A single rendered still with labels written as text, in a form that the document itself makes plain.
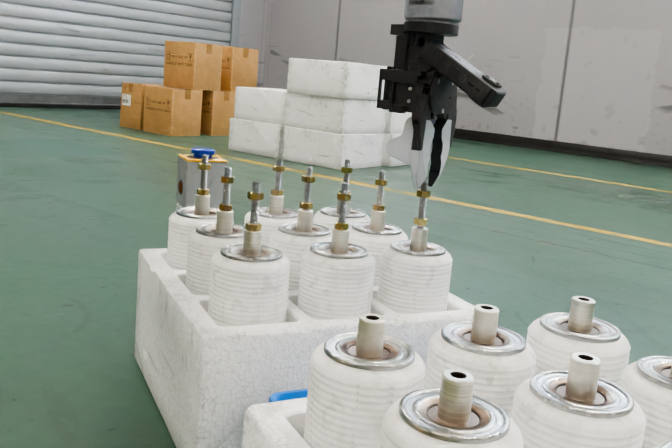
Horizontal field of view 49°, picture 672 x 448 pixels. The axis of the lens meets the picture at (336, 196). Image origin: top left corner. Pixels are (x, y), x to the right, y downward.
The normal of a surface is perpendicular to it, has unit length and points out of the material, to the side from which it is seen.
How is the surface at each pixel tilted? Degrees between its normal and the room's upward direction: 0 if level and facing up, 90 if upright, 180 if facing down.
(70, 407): 0
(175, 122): 90
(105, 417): 0
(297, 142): 90
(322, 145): 90
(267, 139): 90
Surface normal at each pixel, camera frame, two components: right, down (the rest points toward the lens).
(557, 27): -0.63, 0.07
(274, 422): 0.08, -0.98
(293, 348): 0.42, 0.18
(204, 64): 0.79, 0.17
